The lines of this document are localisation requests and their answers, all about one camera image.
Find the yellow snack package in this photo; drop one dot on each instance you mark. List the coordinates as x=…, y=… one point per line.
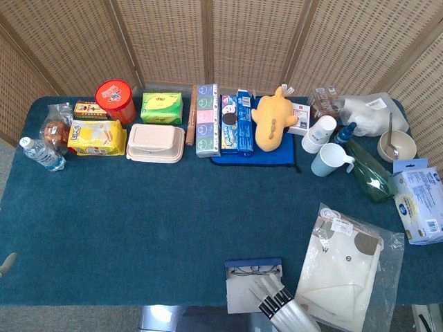
x=97, y=138

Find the white plastic bag with label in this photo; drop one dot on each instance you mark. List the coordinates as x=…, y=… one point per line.
x=370, y=110

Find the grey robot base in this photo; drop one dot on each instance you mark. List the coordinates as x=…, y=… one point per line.
x=194, y=320

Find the pastel multicolour tissue pack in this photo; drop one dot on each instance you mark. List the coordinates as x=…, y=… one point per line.
x=207, y=121

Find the green tissue pack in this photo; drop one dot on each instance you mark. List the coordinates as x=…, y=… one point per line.
x=161, y=108

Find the dark blue spray bottle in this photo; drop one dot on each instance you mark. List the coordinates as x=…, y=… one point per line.
x=344, y=135

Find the bagged white cloth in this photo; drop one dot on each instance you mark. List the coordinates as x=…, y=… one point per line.
x=339, y=276

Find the small white red-print box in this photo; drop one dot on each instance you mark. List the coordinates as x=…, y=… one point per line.
x=302, y=117

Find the green glass bottle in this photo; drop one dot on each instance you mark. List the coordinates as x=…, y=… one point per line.
x=372, y=174

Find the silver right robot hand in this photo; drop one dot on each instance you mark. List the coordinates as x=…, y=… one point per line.
x=294, y=318

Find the dark blue biscuit box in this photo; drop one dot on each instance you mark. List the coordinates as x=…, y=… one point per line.
x=245, y=128

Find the small red yellow snack box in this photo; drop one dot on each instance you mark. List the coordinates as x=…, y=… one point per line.
x=88, y=110

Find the yellow plush toy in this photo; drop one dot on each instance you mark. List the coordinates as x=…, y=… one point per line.
x=273, y=121

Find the black eyeglasses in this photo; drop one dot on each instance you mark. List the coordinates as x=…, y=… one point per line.
x=242, y=270

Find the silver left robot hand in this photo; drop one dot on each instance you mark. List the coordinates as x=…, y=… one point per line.
x=7, y=263

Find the orange tub with red lid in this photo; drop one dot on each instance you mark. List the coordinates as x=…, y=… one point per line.
x=116, y=98

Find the bagged brown bread bun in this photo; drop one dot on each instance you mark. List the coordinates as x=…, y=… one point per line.
x=55, y=131

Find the metal spoon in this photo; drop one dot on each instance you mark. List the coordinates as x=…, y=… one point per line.
x=390, y=128

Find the blue white wipes package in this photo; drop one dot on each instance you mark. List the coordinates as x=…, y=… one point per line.
x=422, y=204

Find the woven folding screen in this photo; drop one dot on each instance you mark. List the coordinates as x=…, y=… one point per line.
x=242, y=38

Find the blue cloth mat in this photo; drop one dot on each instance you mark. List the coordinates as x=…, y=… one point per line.
x=277, y=157

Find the blue cartoon cookie box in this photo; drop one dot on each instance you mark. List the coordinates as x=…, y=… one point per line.
x=229, y=128

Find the clear plastic water bottle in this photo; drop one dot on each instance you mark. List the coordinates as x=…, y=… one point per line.
x=43, y=155

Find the light blue mug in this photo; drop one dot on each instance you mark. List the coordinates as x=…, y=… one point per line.
x=328, y=160

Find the wooden rolling pin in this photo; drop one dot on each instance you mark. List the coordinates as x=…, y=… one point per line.
x=191, y=117

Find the beige bowl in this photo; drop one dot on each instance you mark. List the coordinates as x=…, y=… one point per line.
x=406, y=141

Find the beige plastic lunch box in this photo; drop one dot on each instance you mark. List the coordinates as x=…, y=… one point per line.
x=154, y=143

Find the stack of white paper cups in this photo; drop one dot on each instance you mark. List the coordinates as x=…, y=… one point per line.
x=318, y=135

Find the clear box of brown snacks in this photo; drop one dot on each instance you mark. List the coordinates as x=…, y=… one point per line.
x=323, y=102

